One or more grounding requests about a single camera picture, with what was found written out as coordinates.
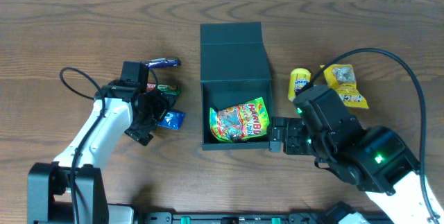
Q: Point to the blue Oreo cookie pack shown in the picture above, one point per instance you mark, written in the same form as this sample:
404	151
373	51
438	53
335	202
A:
172	120

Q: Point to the yellow Hacks candy bag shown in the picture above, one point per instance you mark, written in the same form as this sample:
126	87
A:
341	78

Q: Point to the dark green open gift box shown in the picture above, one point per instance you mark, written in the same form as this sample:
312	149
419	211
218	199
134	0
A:
234	69

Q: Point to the red green KitKat Milo bar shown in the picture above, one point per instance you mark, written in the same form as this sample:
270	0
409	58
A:
173	90

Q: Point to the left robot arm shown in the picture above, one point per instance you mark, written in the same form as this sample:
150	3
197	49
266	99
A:
70	189

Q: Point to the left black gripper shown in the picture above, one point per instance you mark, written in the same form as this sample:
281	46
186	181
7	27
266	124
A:
152	114

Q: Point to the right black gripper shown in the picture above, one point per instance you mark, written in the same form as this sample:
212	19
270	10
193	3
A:
296	136

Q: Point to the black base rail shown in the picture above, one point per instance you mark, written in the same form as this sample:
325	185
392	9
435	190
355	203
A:
169	218

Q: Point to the green Haribo gummy bag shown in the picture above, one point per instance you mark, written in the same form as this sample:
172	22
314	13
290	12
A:
240	122

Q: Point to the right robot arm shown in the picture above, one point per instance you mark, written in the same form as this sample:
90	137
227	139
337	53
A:
374	160

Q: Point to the blue foil chocolate bar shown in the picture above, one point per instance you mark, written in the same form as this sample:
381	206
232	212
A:
160	63

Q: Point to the yellow Mentos gum bottle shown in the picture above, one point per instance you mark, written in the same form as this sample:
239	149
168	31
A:
299	77

